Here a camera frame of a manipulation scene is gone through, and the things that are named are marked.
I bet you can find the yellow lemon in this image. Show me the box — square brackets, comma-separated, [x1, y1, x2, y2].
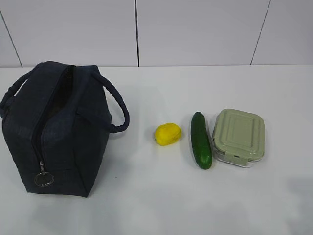
[154, 123, 181, 146]

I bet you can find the green cucumber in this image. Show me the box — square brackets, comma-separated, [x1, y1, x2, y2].
[190, 112, 213, 169]

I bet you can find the green lidded glass container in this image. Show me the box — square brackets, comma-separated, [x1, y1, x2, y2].
[211, 109, 265, 168]

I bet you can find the navy blue lunch bag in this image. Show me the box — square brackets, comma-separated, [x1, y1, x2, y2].
[0, 61, 130, 197]

